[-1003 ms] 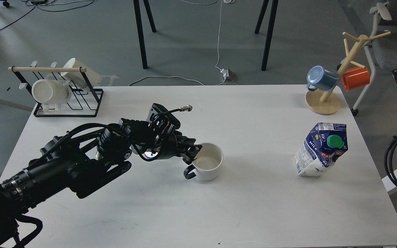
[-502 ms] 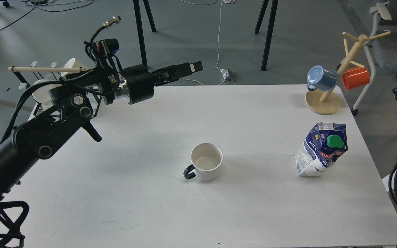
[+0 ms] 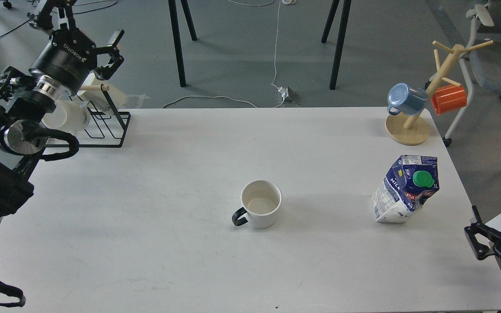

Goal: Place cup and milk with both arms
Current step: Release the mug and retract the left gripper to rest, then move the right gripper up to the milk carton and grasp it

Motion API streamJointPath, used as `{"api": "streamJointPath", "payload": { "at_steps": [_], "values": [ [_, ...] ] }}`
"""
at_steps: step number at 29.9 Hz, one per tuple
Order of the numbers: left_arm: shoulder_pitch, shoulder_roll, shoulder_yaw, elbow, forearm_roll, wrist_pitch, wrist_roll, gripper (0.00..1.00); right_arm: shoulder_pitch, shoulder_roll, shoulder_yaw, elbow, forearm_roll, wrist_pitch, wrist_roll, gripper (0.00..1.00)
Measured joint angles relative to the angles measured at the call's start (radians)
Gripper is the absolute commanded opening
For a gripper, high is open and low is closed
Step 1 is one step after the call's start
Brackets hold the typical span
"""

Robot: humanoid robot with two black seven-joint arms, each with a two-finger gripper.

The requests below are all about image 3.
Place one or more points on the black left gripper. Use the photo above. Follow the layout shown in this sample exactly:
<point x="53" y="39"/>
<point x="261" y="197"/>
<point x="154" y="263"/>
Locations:
<point x="63" y="61"/>

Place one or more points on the blue white milk carton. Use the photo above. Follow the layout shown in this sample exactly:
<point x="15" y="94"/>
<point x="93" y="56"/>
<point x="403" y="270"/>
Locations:
<point x="405" y="188"/>

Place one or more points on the white mug black handle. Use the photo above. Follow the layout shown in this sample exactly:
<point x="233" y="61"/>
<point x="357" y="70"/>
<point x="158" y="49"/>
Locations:
<point x="261" y="201"/>

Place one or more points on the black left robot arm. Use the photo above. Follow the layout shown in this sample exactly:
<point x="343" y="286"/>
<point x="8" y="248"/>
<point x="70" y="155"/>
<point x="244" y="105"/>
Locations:
<point x="26" y="98"/>

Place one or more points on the white cup on rack front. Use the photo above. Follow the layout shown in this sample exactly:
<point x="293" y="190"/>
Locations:
<point x="69" y="116"/>

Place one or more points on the orange plastic cup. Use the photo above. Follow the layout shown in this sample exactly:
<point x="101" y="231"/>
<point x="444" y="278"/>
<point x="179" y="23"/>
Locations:
<point x="449" y="98"/>

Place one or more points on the blue plastic cup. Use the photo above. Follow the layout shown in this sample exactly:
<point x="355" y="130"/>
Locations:
<point x="404" y="99"/>

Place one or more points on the wooden mug tree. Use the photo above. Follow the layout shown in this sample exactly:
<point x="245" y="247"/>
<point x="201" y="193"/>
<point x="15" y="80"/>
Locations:
<point x="413" y="130"/>

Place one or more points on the grey office chair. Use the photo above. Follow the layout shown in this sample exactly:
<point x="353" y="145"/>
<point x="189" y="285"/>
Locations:
<point x="483" y="65"/>

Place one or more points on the white power plug adapter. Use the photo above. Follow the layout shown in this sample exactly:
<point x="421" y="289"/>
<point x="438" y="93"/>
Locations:
<point x="288" y="95"/>

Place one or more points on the black table leg right pair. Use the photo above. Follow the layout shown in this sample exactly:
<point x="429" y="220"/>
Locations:
<point x="345" y="13"/>

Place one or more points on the black wire cup rack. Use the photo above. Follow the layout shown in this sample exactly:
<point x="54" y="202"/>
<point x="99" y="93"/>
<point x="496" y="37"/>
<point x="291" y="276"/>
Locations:
<point x="109" y="124"/>

